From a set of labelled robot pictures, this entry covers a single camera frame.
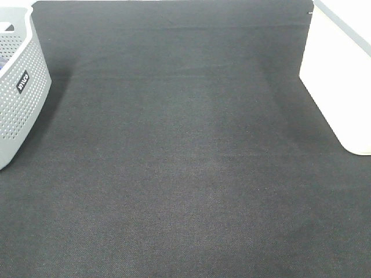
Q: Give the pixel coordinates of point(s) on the grey perforated laundry basket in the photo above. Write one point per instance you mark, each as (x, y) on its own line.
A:
(25, 79)

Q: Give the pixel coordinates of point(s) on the white plastic bin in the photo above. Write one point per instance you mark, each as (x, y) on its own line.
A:
(335, 69)

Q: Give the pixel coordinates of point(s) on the black fabric table mat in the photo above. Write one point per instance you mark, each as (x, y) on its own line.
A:
(177, 140)

